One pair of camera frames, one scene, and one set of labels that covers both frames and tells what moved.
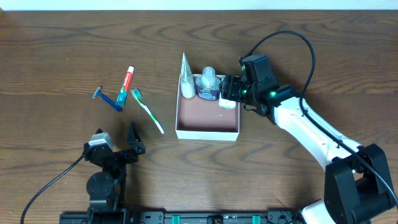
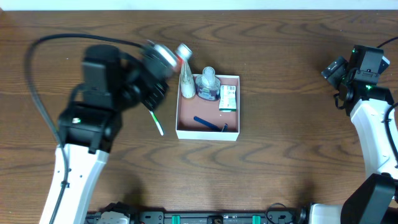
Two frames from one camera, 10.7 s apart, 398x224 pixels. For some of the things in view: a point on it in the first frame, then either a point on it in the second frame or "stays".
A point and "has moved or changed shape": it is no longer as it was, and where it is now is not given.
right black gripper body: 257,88 -> 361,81
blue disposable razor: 107,99 has moved or changed shape
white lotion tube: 188,88 stays
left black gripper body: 116,154 -> 156,94
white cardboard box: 196,119 stays
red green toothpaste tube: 122,96 has moved or changed shape
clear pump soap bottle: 208,84 stays
